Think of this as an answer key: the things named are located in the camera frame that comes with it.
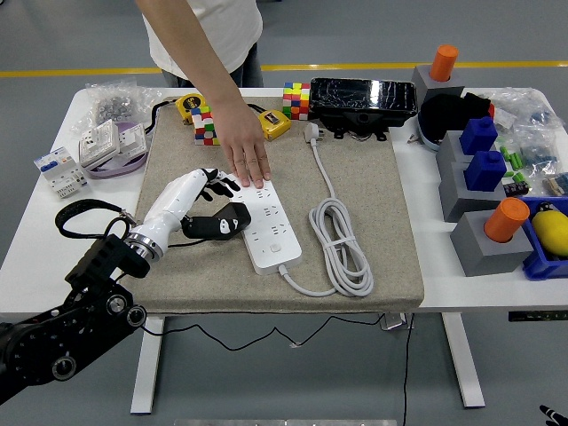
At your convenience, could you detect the person's right hand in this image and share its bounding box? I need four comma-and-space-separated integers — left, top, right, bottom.
220, 104, 272, 188

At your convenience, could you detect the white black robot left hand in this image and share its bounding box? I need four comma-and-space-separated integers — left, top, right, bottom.
127, 167, 241, 255

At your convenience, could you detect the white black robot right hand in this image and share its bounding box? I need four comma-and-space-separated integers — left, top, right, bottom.
539, 404, 568, 426

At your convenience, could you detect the black plug adapter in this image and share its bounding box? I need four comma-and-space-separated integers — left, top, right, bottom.
212, 201, 252, 239

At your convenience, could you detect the white power strip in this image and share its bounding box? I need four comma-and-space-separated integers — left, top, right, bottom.
233, 177, 303, 275

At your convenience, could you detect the thin black adapter cord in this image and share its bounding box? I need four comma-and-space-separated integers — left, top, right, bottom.
139, 238, 388, 352

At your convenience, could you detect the yellow tape measure clear window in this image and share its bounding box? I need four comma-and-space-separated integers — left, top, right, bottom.
255, 106, 293, 142

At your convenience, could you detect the multicolour puzzle cube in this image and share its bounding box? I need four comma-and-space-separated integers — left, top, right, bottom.
191, 106, 221, 146
282, 82, 312, 122

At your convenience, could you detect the purple tape roll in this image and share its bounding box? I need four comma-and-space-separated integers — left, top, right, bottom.
83, 120, 148, 180

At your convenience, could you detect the yellow tape measure black label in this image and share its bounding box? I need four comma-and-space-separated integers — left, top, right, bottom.
148, 92, 209, 135

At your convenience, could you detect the white table leg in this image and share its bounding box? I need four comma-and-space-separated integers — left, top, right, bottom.
441, 312, 485, 409
130, 315, 166, 414

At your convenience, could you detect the black table control panel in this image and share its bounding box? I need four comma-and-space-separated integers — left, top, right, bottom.
508, 311, 568, 322

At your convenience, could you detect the clear bag of metal nuts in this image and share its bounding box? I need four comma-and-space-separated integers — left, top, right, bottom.
70, 77, 165, 134

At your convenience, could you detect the person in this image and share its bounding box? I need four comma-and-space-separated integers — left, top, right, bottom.
141, 0, 264, 89

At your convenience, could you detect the white circuit breaker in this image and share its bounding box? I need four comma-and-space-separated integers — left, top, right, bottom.
34, 146, 92, 200

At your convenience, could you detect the black glossy device box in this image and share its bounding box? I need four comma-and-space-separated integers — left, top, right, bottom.
309, 77, 419, 142

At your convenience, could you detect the blue plastic bin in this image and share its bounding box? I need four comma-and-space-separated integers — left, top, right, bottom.
517, 195, 568, 281

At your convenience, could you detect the grey-brown mat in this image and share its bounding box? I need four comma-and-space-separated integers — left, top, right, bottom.
122, 95, 425, 315

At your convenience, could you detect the grey block with hole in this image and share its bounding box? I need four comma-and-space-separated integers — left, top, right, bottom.
411, 64, 466, 106
435, 130, 476, 172
449, 209, 535, 278
438, 162, 509, 224

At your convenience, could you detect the yellow toy fruit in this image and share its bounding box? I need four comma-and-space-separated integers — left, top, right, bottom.
531, 201, 568, 258

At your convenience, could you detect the orange cylinder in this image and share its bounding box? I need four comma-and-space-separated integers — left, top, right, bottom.
430, 44, 460, 83
483, 197, 532, 244

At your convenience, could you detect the black cap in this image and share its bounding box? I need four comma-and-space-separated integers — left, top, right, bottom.
419, 91, 493, 138

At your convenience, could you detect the blue block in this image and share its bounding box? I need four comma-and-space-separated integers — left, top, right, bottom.
459, 115, 499, 156
463, 150, 508, 193

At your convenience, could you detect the clear bag of brown parts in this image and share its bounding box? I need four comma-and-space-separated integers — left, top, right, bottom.
541, 171, 568, 197

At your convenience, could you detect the small dark module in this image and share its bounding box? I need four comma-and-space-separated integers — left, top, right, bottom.
503, 172, 531, 198

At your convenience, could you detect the clear bag of blue parts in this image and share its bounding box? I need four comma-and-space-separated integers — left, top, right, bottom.
487, 87, 556, 134
514, 126, 561, 178

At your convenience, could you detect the white switch panel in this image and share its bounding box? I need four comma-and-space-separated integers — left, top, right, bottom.
115, 122, 148, 163

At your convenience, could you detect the white power strip cord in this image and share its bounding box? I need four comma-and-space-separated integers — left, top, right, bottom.
278, 122, 375, 298

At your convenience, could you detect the white wall socket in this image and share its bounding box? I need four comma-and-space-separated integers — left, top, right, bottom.
78, 118, 122, 169

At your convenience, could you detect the black hanging cable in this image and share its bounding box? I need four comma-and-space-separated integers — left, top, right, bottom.
401, 313, 416, 426

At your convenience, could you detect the metal bracket under table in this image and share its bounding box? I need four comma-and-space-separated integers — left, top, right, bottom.
380, 312, 414, 332

